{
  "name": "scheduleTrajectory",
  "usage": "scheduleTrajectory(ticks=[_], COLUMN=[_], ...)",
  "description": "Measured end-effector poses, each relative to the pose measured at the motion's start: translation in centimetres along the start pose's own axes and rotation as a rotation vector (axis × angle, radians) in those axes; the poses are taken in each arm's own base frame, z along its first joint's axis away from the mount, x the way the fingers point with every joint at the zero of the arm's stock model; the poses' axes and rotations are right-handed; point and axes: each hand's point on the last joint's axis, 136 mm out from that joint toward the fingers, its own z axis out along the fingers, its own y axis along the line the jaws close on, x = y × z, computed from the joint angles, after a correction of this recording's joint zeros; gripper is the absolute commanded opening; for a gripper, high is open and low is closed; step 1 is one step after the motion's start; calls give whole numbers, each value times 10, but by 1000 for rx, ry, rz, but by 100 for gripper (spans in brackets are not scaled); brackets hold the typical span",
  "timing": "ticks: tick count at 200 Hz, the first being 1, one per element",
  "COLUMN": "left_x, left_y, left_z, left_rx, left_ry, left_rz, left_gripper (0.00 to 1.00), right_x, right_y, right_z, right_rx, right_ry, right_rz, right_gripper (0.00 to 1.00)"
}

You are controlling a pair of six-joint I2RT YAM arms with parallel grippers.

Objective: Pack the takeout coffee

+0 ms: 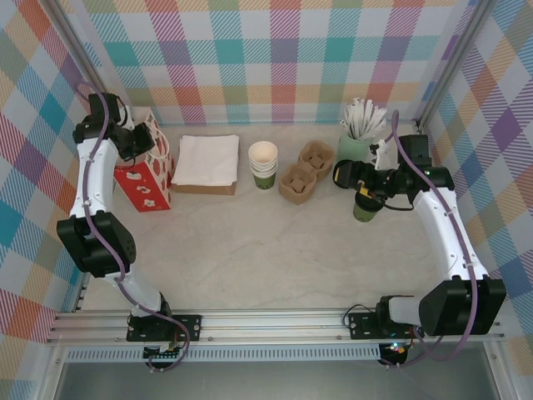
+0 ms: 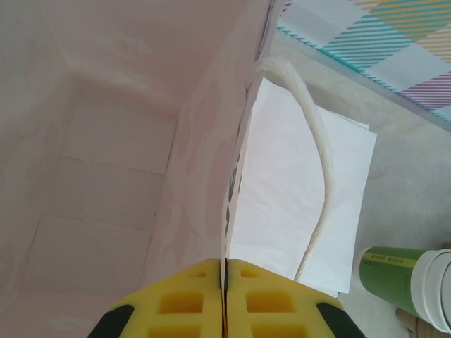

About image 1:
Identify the grey metal panel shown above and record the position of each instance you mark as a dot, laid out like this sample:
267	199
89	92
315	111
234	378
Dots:
270	381

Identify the aluminium side rail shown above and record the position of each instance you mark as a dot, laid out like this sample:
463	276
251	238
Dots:
81	291

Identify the aluminium frame post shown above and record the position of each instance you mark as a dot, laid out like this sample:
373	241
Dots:
454	62
83	54

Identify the green white paper cup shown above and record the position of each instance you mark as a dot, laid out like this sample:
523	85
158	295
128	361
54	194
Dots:
263	152
365	216
263	167
264	183
263	173
263	170

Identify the brown pulp cup carrier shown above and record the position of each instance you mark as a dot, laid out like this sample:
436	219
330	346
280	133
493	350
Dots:
308	166
297	203

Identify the mint green holder cup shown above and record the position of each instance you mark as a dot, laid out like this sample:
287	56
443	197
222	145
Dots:
352	148

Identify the white napkin stack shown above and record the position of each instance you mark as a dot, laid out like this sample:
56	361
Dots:
206	160

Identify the brown cardboard box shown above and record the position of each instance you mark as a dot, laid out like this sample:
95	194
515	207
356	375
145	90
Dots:
204	189

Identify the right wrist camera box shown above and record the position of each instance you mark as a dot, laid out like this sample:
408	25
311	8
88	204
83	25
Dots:
381	158

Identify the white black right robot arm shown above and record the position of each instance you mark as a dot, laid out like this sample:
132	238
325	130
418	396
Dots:
441	233

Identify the small circuit board with lights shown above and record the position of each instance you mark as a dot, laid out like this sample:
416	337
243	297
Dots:
395	348

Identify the red white paper gift bag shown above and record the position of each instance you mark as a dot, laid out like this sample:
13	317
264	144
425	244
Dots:
143	193

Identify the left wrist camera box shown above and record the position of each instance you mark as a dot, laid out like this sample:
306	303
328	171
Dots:
127	118

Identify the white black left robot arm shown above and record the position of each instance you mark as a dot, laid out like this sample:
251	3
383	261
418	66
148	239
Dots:
93	187

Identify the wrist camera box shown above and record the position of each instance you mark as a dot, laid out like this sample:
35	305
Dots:
381	158
127	118

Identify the small green circuit board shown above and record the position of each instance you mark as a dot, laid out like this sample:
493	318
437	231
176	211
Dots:
162	352

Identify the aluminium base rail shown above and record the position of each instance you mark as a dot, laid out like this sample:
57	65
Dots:
270	327

